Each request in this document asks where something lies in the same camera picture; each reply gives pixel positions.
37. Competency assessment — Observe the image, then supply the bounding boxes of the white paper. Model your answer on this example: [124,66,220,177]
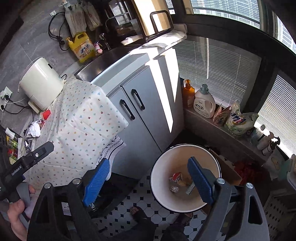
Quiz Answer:
[28,121,41,138]

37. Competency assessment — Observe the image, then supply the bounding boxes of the blue cardboard box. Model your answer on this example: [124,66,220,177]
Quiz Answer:
[186,182,196,195]

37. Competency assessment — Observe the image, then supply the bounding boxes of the silver foil wrapper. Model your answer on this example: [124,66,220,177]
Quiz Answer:
[24,119,45,153]

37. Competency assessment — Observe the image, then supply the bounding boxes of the red white small carton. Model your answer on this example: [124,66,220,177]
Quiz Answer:
[42,109,51,121]

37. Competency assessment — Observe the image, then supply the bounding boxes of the white round trash bin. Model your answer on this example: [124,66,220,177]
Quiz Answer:
[151,144,221,213]

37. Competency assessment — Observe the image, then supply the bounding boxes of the black kitchen shelf rack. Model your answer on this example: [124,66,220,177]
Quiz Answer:
[1,126,23,169]

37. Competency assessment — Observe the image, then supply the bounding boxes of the steel kitchen sink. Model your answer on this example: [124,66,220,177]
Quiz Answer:
[74,44,140,82]

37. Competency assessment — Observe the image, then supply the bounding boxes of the person's left hand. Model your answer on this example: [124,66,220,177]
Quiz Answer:
[8,185,38,241]

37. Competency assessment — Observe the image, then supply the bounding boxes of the brown cardboard box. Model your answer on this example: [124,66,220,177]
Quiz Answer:
[209,149,242,186]

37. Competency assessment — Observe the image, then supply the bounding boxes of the small foil ball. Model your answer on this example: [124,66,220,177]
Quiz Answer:
[170,186,180,193]

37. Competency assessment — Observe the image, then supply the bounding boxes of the floral white tablecloth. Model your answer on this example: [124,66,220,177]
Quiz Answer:
[25,76,128,190]

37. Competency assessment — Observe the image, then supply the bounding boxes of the green white refill pouch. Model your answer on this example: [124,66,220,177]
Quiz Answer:
[225,101,259,137]

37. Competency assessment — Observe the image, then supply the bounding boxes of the white dispenser bottle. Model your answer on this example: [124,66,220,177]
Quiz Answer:
[256,132,274,151]

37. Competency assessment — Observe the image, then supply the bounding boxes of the dark pump bottle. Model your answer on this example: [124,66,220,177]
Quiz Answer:
[262,137,280,156]

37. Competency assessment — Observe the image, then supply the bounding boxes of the white laundry detergent bottle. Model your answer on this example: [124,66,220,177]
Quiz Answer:
[193,84,216,118]

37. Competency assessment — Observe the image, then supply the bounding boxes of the orange pump bottle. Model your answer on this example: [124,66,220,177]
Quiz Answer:
[182,79,195,108]

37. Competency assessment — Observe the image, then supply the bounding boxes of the white air fryer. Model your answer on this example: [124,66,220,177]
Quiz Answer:
[20,57,65,113]

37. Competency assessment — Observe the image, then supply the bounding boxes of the yellow detergent jug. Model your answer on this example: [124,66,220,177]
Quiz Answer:
[66,32,95,63]

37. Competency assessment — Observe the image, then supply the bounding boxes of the small pink figurine bottle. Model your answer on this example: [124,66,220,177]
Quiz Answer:
[94,42,103,56]

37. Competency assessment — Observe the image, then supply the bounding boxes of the wooden cutting board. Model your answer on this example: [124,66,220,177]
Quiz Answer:
[132,0,172,37]

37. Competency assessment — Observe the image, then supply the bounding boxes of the black dish rack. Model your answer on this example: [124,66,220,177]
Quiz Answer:
[104,1,143,45]

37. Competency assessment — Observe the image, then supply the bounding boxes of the hanging plastic bags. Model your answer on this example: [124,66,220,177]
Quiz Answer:
[64,1,102,37]

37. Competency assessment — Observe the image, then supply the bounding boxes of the black power cable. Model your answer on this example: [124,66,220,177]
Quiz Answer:
[3,94,35,121]

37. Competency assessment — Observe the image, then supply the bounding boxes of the wall power socket panel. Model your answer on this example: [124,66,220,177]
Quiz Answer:
[0,86,13,112]

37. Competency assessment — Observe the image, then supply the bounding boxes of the white charger cable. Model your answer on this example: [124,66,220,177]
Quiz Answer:
[2,58,40,105]

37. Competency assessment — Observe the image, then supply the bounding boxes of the coiled black cable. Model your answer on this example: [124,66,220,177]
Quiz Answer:
[48,11,70,52]

